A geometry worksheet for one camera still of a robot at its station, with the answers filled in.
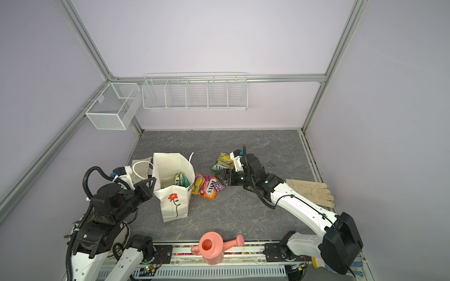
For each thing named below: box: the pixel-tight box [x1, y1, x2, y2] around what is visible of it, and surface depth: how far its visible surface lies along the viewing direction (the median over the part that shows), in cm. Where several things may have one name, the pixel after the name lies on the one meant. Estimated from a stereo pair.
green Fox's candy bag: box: [209, 152, 235, 172], surface depth 101 cm
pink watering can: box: [191, 231, 245, 266], surface depth 68 cm
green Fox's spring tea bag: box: [174, 172, 184, 187], surface depth 82 cm
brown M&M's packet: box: [213, 180, 228, 193], surface depth 93 cm
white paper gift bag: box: [131, 152, 196, 223], surface depth 75 cm
